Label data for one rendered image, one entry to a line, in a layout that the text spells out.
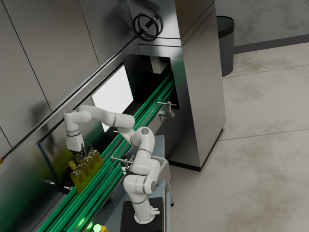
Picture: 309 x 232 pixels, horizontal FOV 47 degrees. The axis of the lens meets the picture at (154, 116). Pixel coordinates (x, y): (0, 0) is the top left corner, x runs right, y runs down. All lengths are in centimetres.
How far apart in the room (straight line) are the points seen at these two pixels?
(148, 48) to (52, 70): 92
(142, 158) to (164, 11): 108
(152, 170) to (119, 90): 86
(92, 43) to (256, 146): 201
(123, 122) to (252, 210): 152
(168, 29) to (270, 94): 207
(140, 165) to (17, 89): 76
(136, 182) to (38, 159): 60
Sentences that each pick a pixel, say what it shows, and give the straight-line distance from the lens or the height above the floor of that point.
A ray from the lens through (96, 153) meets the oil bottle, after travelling 226.
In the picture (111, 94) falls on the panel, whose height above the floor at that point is 119.
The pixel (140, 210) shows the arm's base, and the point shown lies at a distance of 208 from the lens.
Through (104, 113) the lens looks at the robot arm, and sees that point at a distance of 210.
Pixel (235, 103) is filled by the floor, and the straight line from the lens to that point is 426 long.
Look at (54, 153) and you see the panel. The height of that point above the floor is 119.
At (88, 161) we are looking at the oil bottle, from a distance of 223.
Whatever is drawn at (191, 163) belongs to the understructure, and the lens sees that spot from 338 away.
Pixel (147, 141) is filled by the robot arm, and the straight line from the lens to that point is 205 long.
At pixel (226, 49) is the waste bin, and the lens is 459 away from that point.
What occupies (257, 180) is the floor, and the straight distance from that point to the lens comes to 337.
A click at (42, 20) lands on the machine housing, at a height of 188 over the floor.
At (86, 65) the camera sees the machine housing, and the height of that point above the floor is 149.
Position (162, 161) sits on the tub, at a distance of 245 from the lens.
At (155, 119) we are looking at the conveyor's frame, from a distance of 276.
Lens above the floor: 249
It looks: 36 degrees down
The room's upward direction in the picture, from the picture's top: 14 degrees counter-clockwise
